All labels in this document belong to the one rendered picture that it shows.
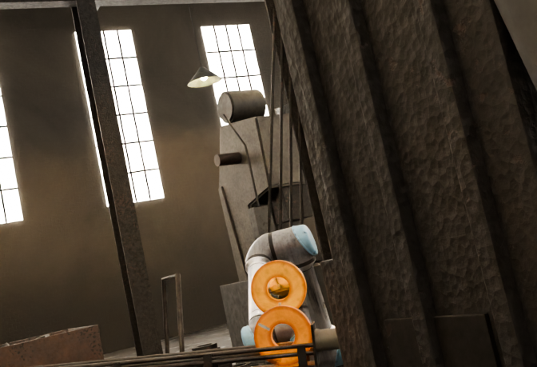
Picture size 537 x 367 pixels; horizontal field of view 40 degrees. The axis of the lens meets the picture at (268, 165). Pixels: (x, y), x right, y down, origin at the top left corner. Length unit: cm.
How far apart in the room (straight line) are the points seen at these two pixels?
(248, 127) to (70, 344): 312
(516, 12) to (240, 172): 680
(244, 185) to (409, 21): 651
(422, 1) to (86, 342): 465
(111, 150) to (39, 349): 499
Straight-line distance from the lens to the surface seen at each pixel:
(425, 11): 132
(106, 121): 1025
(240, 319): 569
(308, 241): 257
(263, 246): 260
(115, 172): 1011
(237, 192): 798
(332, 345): 196
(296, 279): 206
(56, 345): 561
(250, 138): 764
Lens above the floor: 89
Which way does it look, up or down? 8 degrees up
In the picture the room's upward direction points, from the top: 12 degrees counter-clockwise
